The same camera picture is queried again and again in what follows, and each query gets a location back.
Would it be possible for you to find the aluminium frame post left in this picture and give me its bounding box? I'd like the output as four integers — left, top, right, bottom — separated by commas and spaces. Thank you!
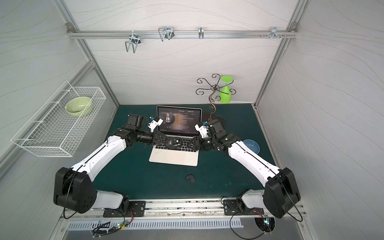
53, 0, 120, 108

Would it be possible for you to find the black wireless mouse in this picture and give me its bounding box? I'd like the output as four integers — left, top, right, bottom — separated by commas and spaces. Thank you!
169, 138, 183, 148

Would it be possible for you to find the aluminium top rail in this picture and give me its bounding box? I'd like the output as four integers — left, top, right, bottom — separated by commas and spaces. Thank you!
68, 29, 299, 40

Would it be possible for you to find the green plastic goblet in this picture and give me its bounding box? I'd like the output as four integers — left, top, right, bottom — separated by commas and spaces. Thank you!
220, 76, 234, 104

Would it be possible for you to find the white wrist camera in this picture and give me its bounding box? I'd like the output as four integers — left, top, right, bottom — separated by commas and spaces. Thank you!
195, 122, 209, 139
148, 117, 164, 133

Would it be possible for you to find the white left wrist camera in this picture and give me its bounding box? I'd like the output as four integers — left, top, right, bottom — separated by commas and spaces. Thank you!
148, 117, 164, 133

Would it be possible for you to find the metal double hook left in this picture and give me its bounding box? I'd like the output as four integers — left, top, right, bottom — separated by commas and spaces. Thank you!
125, 32, 141, 53

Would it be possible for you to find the aluminium frame post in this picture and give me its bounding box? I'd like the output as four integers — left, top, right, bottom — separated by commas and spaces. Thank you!
53, 0, 120, 108
254, 0, 308, 108

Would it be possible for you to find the blue bowl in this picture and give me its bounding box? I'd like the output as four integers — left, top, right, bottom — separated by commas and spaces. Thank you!
243, 139, 260, 154

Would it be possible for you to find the silver laptop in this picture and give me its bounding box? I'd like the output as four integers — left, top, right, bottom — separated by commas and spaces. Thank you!
149, 106, 202, 167

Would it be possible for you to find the green ceramic bowl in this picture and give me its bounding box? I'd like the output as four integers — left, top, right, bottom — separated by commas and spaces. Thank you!
65, 97, 93, 117

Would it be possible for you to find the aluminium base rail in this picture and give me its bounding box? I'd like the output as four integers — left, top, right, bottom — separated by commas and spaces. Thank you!
69, 198, 307, 220

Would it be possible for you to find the white slotted cable duct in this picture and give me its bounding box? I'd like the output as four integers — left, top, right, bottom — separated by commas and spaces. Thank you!
67, 218, 244, 231

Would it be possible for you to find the metal double hook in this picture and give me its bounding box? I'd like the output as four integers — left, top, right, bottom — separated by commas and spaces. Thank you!
125, 32, 141, 53
158, 27, 175, 42

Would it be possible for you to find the metal hook right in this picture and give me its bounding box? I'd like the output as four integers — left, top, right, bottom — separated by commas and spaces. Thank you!
260, 28, 287, 39

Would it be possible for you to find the white wire basket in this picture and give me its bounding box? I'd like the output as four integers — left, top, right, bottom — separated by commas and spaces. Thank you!
11, 81, 107, 158

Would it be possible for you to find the metal single hook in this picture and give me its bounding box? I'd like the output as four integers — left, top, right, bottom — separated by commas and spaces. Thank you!
198, 27, 204, 40

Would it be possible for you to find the black mouse battery cover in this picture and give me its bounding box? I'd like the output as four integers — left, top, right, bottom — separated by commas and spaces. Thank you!
185, 174, 196, 184

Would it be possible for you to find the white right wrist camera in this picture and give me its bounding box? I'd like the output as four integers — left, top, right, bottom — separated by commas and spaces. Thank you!
195, 122, 209, 139

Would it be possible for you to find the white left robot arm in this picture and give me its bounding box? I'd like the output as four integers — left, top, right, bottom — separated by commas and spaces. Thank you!
53, 114, 182, 215

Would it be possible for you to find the brown copper cup holder stand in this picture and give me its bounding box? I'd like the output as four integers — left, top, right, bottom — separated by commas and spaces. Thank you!
195, 74, 237, 123

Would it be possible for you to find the green table mat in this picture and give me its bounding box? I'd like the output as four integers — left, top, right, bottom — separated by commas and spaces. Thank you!
94, 104, 275, 200

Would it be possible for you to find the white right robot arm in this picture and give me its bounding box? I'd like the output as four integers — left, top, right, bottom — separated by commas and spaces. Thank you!
192, 120, 301, 219

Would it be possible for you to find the aluminium frame post right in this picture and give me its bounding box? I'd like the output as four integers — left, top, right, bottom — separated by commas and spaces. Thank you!
254, 0, 308, 108

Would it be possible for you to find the metal double hook middle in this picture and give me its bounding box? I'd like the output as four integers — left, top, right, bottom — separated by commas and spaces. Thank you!
158, 27, 175, 42

